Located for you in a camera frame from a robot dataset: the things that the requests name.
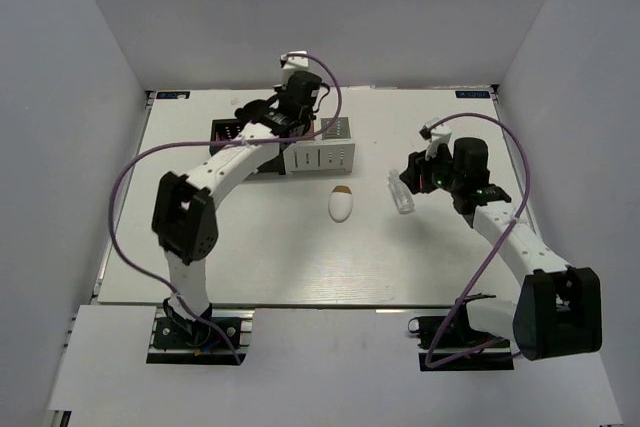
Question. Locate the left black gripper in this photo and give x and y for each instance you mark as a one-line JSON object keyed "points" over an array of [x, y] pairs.
{"points": [[280, 90]]}

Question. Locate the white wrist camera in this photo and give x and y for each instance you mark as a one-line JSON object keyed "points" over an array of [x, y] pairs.
{"points": [[292, 62], [435, 132]]}

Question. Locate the white organizer box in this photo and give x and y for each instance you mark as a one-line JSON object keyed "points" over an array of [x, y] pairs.
{"points": [[334, 151]]}

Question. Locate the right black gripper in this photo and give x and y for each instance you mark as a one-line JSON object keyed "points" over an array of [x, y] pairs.
{"points": [[418, 164]]}

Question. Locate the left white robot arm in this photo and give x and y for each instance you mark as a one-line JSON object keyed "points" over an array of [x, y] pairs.
{"points": [[185, 212]]}

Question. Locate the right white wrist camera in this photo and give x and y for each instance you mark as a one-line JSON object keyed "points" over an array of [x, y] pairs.
{"points": [[435, 132]]}

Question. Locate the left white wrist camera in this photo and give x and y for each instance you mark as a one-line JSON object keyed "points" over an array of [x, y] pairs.
{"points": [[292, 62]]}

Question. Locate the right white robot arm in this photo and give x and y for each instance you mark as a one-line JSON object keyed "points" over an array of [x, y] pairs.
{"points": [[558, 312]]}

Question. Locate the clear plastic bottle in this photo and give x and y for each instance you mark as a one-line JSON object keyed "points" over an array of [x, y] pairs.
{"points": [[400, 193]]}

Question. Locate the white oval makeup sponge case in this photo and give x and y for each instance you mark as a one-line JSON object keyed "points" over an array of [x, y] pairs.
{"points": [[340, 204]]}

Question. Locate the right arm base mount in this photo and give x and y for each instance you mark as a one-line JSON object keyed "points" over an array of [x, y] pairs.
{"points": [[457, 338]]}

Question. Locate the black organizer box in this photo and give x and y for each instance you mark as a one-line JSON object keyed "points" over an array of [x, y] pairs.
{"points": [[233, 141]]}

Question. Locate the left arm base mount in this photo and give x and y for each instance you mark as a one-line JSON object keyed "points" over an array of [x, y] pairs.
{"points": [[176, 341]]}

